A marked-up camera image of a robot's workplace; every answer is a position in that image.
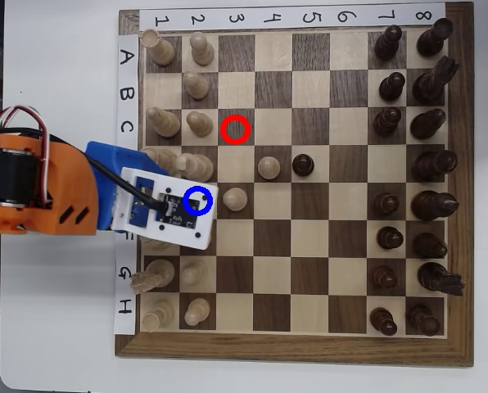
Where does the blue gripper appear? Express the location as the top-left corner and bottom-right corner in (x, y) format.
(84, 141), (169, 231)

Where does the white letter label strip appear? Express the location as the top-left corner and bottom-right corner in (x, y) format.
(113, 33), (141, 336)

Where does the light wooden queen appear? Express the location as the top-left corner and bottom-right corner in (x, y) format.
(141, 147), (179, 178)

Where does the white pawn D2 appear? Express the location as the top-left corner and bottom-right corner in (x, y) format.
(174, 153), (215, 184)

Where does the light wooden pawn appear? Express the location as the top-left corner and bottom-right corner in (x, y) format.
(185, 111), (215, 138)
(222, 187), (248, 212)
(183, 297), (211, 328)
(179, 260), (209, 287)
(181, 70), (210, 101)
(188, 31), (215, 66)
(256, 156), (281, 180)

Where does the light wooden rook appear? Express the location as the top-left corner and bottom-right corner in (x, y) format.
(140, 298), (175, 333)
(139, 28), (176, 67)

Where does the light wooden knight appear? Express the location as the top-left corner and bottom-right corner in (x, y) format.
(128, 258), (175, 296)

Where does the dark wooden pawn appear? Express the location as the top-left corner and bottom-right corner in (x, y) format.
(373, 106), (403, 138)
(377, 71), (407, 102)
(368, 306), (399, 337)
(373, 192), (401, 218)
(373, 24), (404, 61)
(376, 226), (404, 251)
(368, 264), (399, 291)
(291, 153), (315, 178)

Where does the white number label strip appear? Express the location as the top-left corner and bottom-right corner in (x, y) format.
(138, 2), (447, 30)

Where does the wooden chessboard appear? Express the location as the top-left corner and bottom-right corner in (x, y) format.
(114, 2), (476, 368)

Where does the dark wooden bishop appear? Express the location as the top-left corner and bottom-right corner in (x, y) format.
(411, 232), (449, 260)
(409, 108), (448, 140)

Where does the dark wooden queen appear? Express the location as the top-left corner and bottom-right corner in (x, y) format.
(411, 149), (459, 183)

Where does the dark wooden king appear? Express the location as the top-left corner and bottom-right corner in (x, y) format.
(410, 190), (460, 222)

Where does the dark wooden knight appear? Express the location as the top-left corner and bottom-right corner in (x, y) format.
(411, 55), (460, 104)
(417, 261), (467, 297)

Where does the dark wooden rook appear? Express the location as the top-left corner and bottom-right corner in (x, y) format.
(405, 305), (442, 338)
(416, 17), (455, 58)

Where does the black camera cable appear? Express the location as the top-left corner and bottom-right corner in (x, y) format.
(86, 157), (167, 212)

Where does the white red black servo cable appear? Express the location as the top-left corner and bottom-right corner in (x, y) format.
(0, 105), (55, 206)

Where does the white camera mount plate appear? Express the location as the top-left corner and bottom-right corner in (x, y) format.
(111, 166), (219, 251)

